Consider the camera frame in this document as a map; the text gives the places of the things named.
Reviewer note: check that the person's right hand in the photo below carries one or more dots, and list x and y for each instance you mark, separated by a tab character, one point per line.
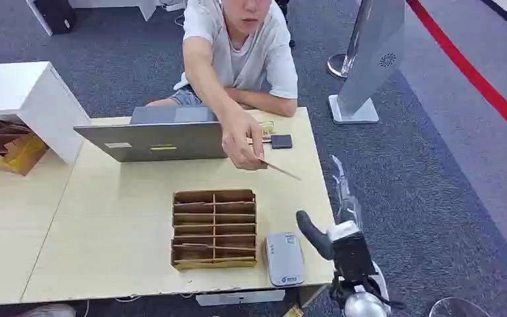
240	140

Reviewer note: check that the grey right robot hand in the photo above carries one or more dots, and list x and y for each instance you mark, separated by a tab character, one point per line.
353	256

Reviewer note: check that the thin brown card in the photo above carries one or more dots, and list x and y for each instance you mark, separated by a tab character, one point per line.
282	170

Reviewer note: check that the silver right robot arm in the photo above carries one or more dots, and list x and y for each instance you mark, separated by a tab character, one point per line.
365	306

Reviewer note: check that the small clear yellowish case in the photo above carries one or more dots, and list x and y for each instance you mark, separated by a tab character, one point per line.
268	129

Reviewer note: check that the small black square device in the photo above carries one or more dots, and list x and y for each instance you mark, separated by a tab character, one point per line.
281	141

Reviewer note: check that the grey card reader device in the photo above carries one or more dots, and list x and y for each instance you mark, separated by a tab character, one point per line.
284	260

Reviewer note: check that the grey laptop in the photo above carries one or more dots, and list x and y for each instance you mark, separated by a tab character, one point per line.
157	138

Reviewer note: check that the person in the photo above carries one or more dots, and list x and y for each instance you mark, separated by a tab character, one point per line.
244	48

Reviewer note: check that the wooden slotted card box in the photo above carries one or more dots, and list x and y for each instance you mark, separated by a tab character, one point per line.
214	229

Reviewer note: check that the clear round dome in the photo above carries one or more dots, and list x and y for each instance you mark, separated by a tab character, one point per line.
459	308

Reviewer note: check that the grey kiosk stand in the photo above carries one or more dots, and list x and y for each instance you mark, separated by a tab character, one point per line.
369	57

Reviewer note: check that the white desk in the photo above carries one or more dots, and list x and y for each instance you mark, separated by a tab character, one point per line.
142	6

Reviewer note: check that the white box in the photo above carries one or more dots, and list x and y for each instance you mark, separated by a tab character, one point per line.
30	100

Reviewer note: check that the black bin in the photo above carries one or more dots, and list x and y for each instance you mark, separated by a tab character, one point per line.
56	15

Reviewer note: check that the brown cardboard box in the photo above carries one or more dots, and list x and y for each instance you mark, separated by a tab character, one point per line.
6	146

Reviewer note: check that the white under-desk bracket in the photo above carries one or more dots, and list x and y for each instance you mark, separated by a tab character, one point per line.
240	298

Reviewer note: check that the chrome stanchion post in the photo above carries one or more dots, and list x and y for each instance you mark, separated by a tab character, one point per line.
345	61

